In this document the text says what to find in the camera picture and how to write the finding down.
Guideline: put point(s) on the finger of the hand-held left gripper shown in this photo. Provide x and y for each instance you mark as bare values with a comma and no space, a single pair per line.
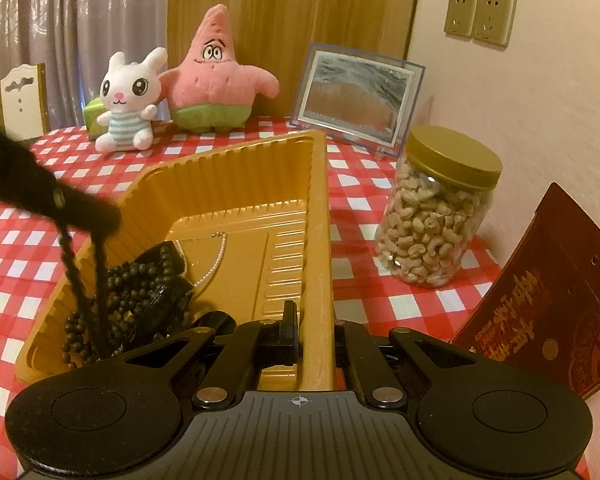
40,185

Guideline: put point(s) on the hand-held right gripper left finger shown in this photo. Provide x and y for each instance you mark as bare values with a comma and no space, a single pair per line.
290,332

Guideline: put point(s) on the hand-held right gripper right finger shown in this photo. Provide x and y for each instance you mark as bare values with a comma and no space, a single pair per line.
350,347

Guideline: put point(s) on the yellow plastic tray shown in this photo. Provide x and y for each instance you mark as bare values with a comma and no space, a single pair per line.
260,185

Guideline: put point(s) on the red white checked tablecloth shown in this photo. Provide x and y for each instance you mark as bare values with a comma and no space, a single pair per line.
360,285

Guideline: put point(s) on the white wooden chair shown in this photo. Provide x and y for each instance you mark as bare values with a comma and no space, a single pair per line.
22,105

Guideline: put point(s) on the green tissue box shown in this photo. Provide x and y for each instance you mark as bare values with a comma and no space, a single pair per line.
94,120

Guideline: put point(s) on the white bunny plush toy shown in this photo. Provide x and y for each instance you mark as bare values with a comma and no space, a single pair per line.
125,110

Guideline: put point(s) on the cashew jar with gold lid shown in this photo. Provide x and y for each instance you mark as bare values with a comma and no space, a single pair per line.
435,230

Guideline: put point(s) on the grey patterned curtain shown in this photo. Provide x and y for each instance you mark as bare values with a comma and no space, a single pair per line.
80,20

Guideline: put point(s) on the pink starfish plush toy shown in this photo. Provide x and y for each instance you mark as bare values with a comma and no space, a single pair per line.
210,85

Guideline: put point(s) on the dark red gift bag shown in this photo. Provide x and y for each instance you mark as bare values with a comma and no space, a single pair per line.
550,285

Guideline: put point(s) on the clear framed picture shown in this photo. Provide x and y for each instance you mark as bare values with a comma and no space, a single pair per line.
355,95

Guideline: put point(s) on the wooden door panel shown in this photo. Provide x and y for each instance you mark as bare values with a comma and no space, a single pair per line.
290,0

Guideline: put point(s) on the gold wall socket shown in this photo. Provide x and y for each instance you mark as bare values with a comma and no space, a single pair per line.
495,17
461,12

